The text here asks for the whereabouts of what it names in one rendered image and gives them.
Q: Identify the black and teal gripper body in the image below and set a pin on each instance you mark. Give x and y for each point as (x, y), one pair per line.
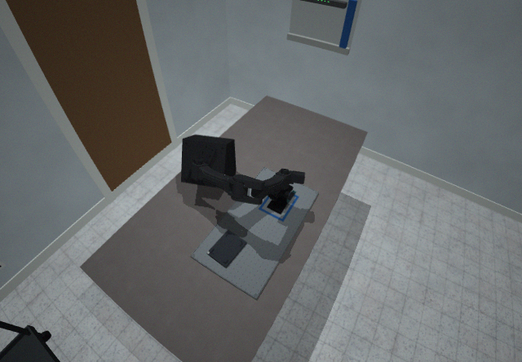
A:
(288, 193)

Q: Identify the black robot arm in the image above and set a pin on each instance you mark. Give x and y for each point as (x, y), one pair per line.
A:
(237, 185)

